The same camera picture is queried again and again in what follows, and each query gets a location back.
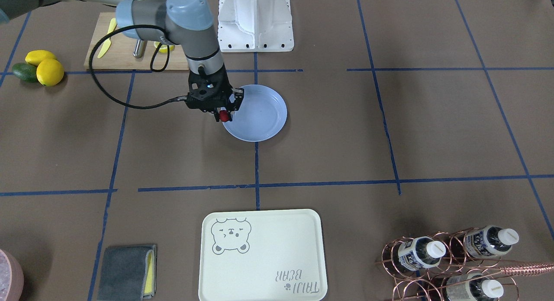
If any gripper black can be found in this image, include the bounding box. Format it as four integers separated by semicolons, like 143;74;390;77
189;68;234;122

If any red strawberry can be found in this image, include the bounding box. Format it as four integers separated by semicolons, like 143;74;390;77
220;109;227;122

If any blue plate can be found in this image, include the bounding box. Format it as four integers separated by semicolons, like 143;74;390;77
223;84;288;143

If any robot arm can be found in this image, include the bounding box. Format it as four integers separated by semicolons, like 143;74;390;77
1;0;244;122

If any lemon half slice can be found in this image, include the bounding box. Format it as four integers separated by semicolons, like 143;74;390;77
154;42;175;53

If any steel cylinder with black cap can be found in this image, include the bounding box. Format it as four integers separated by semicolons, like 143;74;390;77
133;39;147;59

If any wooden cutting board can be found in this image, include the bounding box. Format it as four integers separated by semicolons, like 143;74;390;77
83;13;189;70

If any yellow plastic knife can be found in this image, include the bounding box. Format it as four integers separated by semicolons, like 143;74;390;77
97;17;117;59

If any cream bear tray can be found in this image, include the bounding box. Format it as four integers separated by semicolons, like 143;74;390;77
198;209;328;301

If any round yellow lemon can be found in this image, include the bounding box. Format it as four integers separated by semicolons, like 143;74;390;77
36;58;65;86

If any grey folded cloth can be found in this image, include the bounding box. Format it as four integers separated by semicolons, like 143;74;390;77
97;243;158;301

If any oblong yellow lemon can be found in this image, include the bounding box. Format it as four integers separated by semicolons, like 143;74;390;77
25;49;57;67

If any green lime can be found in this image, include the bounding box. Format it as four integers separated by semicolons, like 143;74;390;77
12;62;38;83

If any tea bottle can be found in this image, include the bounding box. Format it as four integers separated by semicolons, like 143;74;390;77
394;236;447;273
444;273;505;301
462;225;520;259

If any pink bowl of ice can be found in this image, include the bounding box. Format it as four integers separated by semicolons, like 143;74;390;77
0;250;24;301

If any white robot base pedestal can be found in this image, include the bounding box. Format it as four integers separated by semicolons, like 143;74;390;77
217;0;295;53

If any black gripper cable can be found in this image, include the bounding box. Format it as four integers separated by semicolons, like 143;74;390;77
89;25;191;109

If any copper wire bottle rack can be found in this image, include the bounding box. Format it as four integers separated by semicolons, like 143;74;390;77
375;227;553;301

